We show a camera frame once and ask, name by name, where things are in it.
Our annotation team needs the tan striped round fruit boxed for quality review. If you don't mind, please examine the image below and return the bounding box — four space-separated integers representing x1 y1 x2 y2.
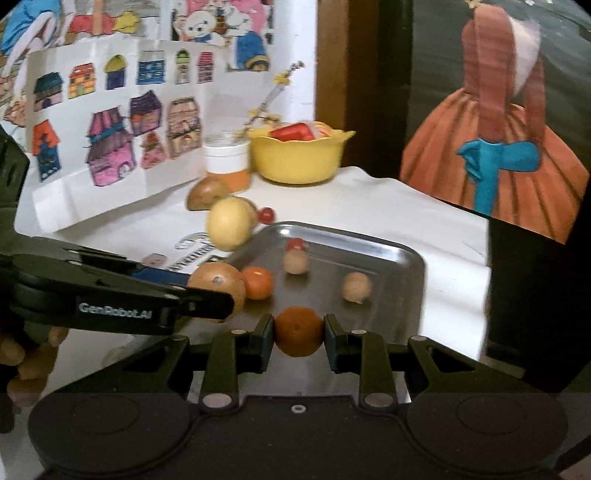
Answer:
187 262 246 315

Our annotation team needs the small orange fruit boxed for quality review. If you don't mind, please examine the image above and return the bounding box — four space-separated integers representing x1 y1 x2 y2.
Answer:
274 306 324 358

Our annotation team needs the small orange tangerine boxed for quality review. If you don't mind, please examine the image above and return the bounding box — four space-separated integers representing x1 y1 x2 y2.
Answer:
242 266 274 301

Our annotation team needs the yellow round fruit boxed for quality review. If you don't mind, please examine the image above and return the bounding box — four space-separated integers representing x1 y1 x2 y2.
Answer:
205 196 259 251

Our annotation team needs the small brown round fruit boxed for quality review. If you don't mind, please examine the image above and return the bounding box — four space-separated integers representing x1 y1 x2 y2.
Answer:
283 249 308 275

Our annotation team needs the brown mango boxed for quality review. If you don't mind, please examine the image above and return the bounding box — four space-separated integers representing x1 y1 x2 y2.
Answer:
185 177 231 211

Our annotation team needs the red cherry tomato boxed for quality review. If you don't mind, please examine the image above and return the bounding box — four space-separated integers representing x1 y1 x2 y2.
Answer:
257 207 276 225
286 237 308 251

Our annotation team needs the person's left hand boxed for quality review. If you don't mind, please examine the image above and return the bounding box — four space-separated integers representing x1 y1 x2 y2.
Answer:
1 327 69 407

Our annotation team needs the metal tray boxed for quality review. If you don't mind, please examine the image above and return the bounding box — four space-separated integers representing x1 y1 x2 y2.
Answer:
174 221 427 398

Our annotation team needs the houses drawing paper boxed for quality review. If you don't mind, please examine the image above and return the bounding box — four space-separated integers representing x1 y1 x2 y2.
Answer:
26 39 219 233

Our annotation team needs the white orange glass jar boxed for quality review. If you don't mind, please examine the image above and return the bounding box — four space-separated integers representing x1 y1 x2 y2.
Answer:
204 132 250 192

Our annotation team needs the yellow plastic bowl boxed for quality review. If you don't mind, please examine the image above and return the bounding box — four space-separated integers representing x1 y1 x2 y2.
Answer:
249 128 356 186

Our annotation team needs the red plastic mold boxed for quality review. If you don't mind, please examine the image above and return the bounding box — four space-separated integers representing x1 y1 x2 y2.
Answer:
269 122 315 142

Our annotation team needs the yellow flower twig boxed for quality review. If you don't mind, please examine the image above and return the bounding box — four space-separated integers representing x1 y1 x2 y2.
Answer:
232 60 305 139

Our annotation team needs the girl with bear poster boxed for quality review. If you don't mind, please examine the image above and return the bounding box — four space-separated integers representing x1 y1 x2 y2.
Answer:
171 0 274 72

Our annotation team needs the girl in orange dress painting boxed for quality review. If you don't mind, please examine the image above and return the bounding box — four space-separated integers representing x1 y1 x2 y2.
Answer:
401 3 589 243

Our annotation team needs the brown wooden door frame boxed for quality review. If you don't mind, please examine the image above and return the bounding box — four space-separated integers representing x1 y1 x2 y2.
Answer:
315 0 355 130

